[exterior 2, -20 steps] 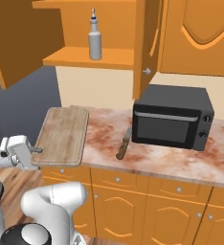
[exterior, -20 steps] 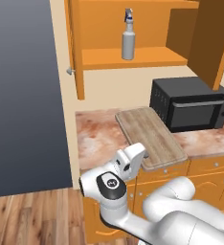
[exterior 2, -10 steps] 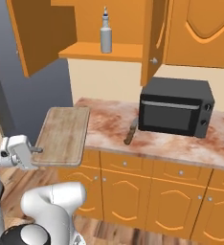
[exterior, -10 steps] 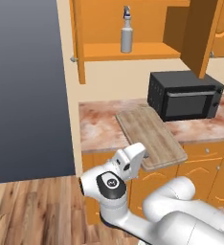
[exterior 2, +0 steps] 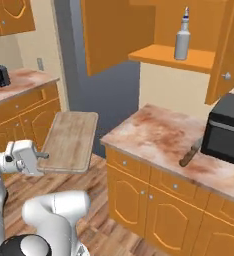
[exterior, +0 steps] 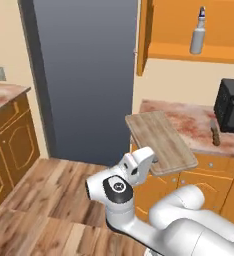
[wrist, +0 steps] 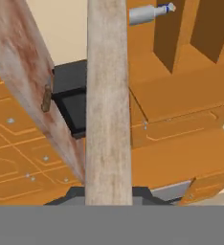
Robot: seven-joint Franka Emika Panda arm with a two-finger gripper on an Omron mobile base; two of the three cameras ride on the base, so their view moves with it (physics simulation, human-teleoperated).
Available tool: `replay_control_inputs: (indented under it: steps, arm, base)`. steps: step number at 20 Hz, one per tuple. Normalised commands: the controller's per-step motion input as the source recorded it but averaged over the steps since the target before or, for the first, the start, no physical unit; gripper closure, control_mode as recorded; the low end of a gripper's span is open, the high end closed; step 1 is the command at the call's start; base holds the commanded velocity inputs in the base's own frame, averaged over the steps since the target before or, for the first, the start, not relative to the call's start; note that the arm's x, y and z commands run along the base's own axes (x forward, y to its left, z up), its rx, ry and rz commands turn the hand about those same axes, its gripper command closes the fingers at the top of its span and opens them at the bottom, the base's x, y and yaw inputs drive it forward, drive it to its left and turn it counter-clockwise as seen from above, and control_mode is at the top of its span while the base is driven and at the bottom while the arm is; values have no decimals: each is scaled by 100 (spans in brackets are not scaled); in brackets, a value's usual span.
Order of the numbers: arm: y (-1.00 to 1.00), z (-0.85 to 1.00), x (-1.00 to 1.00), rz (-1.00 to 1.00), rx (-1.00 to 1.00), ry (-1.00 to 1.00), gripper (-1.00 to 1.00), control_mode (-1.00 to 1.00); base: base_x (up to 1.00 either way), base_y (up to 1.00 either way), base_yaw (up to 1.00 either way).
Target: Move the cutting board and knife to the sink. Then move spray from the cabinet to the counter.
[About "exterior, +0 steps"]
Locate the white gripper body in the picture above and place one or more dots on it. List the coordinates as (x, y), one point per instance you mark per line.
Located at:
(145, 159)

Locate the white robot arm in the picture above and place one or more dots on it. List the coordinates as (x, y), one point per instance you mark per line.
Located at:
(185, 230)

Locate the wooden cutting board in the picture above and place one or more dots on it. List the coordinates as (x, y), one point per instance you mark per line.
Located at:
(159, 140)

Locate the grey spray bottle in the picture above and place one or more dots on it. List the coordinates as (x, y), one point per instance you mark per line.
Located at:
(197, 39)

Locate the brown base cabinet run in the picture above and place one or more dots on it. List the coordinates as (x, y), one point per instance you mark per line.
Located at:
(9, 146)

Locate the small silver door knob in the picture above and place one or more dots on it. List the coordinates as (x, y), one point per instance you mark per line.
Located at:
(173, 181)
(182, 182)

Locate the small silver drawer knob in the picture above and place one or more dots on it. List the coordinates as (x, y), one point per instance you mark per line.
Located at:
(210, 164)

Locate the orange drawer front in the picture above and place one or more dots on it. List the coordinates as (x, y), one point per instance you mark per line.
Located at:
(222, 165)

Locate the dark grey fridge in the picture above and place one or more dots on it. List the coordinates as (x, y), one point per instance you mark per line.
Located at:
(89, 80)

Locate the black microwave oven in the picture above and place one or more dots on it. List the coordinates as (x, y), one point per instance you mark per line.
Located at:
(231, 106)

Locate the orange wall cabinet door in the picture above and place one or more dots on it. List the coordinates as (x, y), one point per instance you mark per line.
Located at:
(143, 36)

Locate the open orange wall cabinet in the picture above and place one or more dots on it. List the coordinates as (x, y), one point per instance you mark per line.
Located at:
(202, 26)

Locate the grey wall socket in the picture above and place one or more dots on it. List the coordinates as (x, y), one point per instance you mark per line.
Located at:
(0, 73)

